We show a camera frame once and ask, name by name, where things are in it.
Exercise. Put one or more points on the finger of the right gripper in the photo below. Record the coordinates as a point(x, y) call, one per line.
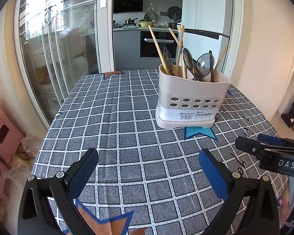
point(271, 140)
point(262, 150)

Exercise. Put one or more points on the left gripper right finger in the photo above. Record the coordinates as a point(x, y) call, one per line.
point(261, 215)

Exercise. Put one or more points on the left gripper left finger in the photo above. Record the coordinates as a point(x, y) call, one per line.
point(35, 214)

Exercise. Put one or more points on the plain bamboo chopstick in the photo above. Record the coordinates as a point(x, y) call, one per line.
point(159, 51)
point(220, 58)
point(180, 43)

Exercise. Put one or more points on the black handled spoon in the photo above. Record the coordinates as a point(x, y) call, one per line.
point(202, 67)
point(168, 60)
point(211, 67)
point(188, 61)

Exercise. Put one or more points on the long bamboo chopstick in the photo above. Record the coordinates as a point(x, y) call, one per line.
point(183, 65)

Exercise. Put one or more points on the pink plastic stool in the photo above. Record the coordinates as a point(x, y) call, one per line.
point(10, 139)

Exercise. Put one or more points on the beige utensil holder caddy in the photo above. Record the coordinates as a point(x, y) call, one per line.
point(188, 103)

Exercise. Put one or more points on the grey checkered tablecloth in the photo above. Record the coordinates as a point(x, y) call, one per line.
point(148, 176)

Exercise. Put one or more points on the white refrigerator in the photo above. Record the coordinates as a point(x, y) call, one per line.
point(208, 15)

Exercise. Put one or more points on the yellow bowl with greens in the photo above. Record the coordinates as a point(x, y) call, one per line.
point(145, 22)

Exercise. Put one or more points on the glass sliding door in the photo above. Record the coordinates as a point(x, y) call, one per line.
point(59, 41)

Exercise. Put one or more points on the steel pot on stove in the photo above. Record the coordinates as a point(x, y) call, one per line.
point(130, 22)

